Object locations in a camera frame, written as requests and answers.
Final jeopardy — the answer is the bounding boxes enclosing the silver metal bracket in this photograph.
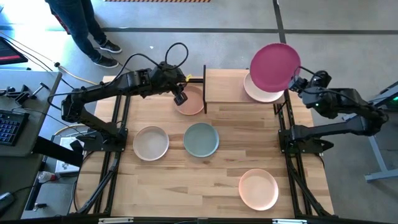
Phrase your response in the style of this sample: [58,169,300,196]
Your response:
[272,218,308,224]
[98,217,134,224]

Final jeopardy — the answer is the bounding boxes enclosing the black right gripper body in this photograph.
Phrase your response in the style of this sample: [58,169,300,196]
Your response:
[289,76,312,94]

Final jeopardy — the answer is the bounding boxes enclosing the clear bottle with red cap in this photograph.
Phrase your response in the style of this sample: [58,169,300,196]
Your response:
[37,170,60,184]

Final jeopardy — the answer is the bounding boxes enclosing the tan orange plate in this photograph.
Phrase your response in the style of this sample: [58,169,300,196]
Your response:
[174,84,205,116]

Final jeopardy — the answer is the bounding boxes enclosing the blue grey table frame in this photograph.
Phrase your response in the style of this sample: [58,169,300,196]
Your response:
[341,81,398,183]

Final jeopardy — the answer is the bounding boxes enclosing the black diagonal bar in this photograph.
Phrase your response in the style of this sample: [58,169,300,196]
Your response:
[32,136,85,168]

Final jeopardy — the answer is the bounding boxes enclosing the black computer mouse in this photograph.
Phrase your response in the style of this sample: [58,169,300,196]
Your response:
[0,192,16,215]

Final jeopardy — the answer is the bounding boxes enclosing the teal plate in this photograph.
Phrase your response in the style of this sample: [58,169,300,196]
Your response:
[183,122,220,158]

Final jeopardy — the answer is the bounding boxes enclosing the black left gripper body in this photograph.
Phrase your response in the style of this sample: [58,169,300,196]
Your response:
[167,73,190,106]

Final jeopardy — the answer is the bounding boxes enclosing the beige grey plate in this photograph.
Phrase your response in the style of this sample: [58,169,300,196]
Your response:
[132,125,170,162]

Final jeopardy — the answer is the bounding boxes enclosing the white box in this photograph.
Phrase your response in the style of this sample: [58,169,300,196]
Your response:
[55,136,85,174]

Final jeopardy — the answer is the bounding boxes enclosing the black computer monitor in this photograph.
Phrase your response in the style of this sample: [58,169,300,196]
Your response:
[0,36,29,66]

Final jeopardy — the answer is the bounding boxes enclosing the person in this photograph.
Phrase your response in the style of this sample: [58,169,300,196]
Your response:
[45,0,123,68]

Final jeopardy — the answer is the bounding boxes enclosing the grey desk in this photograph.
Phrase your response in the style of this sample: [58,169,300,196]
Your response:
[0,68,63,220]

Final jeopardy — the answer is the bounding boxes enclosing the black aluminium table frame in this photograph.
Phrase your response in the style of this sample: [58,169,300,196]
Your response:
[70,76,335,224]

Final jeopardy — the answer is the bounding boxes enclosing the light peach plate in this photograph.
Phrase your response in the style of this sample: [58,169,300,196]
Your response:
[238,168,280,212]

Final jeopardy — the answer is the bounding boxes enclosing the black desk clamp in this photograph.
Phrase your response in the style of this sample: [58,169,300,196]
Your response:
[0,82,50,105]

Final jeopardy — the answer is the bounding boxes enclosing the magenta plate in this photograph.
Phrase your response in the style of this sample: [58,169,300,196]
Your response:
[249,42,302,93]

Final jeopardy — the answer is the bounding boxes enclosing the cream white plate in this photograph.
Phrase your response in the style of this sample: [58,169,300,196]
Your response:
[243,72,285,103]

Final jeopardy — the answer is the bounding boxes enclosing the wooden shelf with black legs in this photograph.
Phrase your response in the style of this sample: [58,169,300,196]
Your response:
[202,64,289,114]

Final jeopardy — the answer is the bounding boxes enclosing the yellow floor cable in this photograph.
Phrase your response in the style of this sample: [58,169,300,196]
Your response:
[58,64,103,87]

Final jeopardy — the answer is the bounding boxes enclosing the black keyboard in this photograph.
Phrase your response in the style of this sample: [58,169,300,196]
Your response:
[0,110,30,147]

